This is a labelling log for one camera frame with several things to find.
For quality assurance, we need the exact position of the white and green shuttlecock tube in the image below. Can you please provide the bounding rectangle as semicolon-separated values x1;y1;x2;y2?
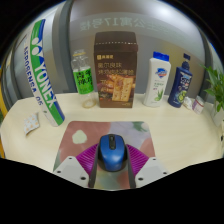
22;18;66;128

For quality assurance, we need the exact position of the dark blue pump bottle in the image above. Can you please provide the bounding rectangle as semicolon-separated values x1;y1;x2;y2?
167;53;194;109

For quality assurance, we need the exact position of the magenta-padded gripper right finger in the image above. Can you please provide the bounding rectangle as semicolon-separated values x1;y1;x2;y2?
123;143;170;189

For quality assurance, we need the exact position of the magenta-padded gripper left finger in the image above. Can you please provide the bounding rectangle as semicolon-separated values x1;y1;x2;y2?
52;143;101;189

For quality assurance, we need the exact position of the green plant in white pot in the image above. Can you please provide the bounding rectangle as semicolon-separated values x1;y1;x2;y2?
199;64;224;148

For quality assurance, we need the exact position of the brown cracker box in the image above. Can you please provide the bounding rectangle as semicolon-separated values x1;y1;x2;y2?
93;31;139;109

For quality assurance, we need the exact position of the clear bottle with green label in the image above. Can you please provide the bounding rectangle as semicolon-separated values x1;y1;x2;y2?
71;49;98;109

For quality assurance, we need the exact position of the blue and black computer mouse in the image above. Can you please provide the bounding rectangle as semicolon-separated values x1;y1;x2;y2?
97;133;128;173

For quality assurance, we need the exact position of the pastel patterned mouse pad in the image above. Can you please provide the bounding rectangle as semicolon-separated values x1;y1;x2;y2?
52;120;157;191

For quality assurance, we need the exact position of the crumpled white wrapper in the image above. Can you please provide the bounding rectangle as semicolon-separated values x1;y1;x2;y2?
182;96;194;110

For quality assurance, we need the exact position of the white bottle with blue cap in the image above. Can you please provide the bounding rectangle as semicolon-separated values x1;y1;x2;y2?
142;51;172;108

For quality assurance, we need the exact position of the small white patterned packet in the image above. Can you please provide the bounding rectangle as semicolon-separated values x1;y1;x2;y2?
22;112;41;136

